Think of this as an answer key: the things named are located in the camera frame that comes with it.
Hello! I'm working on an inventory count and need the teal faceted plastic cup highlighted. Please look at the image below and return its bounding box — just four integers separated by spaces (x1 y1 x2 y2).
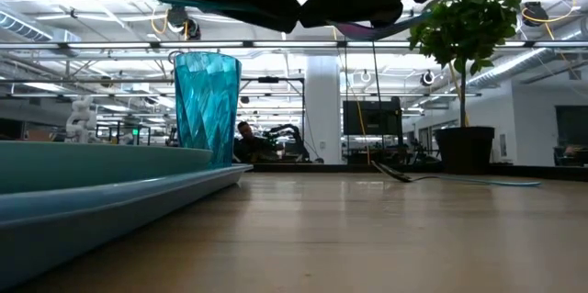
173 51 243 169

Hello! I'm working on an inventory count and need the black spoon teal handle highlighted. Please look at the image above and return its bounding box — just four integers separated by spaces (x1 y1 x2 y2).
370 160 542 188

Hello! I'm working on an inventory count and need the teal round plate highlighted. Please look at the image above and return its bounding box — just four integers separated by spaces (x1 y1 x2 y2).
0 140 215 196

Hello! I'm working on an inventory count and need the blue plastic tray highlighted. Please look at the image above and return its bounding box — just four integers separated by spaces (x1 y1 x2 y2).
0 163 254 292

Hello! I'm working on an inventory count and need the green leafy plant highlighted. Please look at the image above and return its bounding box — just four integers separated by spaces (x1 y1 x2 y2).
407 0 524 128

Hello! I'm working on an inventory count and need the black screen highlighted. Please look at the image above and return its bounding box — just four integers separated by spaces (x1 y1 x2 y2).
343 99 403 137

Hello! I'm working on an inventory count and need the black metal rack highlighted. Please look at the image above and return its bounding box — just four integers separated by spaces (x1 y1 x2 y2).
238 76 307 162

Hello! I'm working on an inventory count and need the person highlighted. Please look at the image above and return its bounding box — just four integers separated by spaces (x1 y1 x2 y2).
232 120 279 164

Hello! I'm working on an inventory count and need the black plant pot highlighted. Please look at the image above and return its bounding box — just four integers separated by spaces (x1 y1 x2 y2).
434 126 496 175

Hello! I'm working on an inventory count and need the white robot figure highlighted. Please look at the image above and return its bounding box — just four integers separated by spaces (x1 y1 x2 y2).
65 95 98 143

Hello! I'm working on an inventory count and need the black ceiling cable reel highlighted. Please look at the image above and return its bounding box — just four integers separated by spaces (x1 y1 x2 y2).
165 6 202 41
522 1 548 28

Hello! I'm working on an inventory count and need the overhead metal rail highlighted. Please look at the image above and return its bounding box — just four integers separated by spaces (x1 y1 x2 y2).
0 39 588 51

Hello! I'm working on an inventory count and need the black aluminium table frame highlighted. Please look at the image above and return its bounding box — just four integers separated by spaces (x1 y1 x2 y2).
250 163 588 183

